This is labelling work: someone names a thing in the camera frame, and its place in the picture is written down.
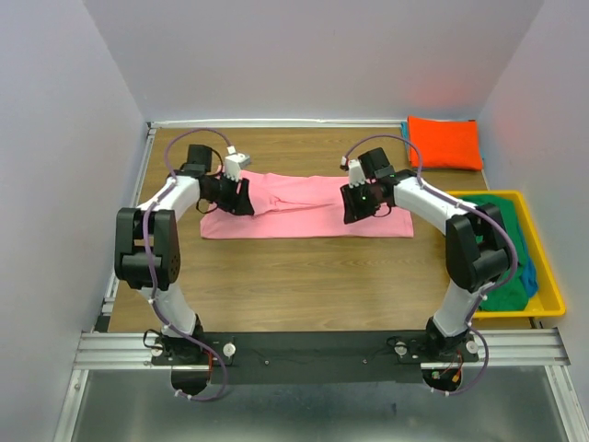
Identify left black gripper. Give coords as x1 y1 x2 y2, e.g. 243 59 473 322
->
202 169 255 215

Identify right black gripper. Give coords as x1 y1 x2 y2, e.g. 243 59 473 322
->
339 180 378 225

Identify pink t shirt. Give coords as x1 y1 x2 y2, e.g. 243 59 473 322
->
200 171 414 239

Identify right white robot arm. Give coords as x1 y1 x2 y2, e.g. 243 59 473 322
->
340 148 517 361

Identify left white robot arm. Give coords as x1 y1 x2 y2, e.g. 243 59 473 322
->
114 145 254 364

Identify folded blue t shirt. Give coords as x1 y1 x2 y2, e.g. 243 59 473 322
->
400 122 411 159

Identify folded orange t shirt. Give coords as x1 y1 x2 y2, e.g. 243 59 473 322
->
407 116 483 171

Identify green t shirt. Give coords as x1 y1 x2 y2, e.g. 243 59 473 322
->
463 193 529 312

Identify blue t shirt in bin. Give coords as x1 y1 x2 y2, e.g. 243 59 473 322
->
518 227 539 298

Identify yellow plastic bin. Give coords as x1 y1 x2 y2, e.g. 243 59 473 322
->
450 190 566 320

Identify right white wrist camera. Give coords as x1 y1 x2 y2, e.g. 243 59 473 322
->
340 157 367 188

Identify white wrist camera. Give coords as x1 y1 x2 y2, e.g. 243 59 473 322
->
223 145 251 182
340 157 367 188

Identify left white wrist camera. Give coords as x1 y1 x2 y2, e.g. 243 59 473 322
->
223 145 251 182

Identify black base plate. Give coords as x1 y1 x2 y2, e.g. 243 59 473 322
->
146 331 479 398

